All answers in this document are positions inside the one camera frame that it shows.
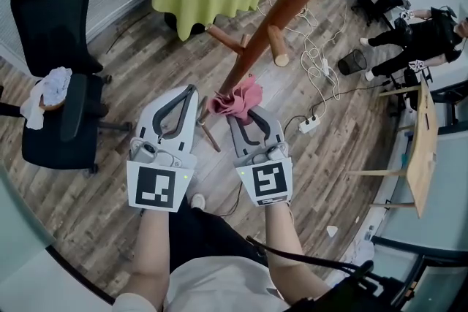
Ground black floor cable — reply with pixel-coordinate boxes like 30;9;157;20
283;81;389;132

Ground person's left forearm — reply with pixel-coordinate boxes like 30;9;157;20
130;207;172;308

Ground person's black trousers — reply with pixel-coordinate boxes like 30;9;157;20
167;197;270;273

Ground person's left white shoe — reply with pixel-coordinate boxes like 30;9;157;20
189;192;207;210

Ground white power strip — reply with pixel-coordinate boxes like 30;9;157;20
299;115;322;132
320;59;339;85

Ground red cloth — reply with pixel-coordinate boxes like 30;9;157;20
206;75;263;127

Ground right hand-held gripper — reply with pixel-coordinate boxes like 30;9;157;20
226;106;294;208

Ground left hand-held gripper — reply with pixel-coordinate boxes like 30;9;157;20
127;84;200;213

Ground person's white shirt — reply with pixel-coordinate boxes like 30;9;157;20
112;255;293;312

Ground black wire waste basket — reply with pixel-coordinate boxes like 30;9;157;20
337;49;368;77

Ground light wooden table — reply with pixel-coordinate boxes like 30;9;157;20
347;76;439;219

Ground person's right forearm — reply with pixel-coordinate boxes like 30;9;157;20
263;203;332;306

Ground wooden coat stand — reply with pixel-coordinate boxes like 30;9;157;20
197;0;369;153

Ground brown wooden bowl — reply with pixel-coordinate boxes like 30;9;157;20
38;93;69;111

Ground thick black cable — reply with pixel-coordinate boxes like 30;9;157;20
245;235;369;274

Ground thin black cable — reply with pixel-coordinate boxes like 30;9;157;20
218;181;245;217

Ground white tangled cable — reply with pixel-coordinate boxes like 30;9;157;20
260;0;349;110

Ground black chest pack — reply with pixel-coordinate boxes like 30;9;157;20
284;259;418;312

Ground white crumpled cloth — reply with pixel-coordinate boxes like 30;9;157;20
20;66;73;132

